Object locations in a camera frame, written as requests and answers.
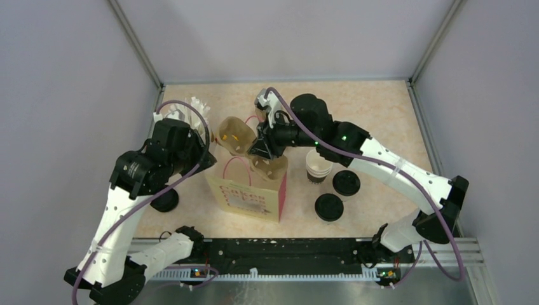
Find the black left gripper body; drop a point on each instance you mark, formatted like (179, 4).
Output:
(184, 161)

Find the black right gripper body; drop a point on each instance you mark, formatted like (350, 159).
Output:
(283, 135)

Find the brown cardboard cup carrier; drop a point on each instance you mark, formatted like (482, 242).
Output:
(267, 169)

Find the kraft pink paper bag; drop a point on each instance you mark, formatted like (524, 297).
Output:
(237, 189)

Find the stack of paper cups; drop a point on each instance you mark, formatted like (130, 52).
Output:
(317, 167)

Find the black cup lid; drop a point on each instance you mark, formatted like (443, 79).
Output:
(346, 183)
(329, 207)

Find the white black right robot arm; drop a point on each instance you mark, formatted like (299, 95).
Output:
(306, 122)

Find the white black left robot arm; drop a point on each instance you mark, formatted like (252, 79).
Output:
(140, 178)

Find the yellow toy brick car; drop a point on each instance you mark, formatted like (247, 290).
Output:
(229, 137)

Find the stack of black lids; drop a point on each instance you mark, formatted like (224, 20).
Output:
(166, 202)

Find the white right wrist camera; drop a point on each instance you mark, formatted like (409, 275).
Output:
(268, 103)

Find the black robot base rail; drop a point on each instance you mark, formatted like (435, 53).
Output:
(218, 250)

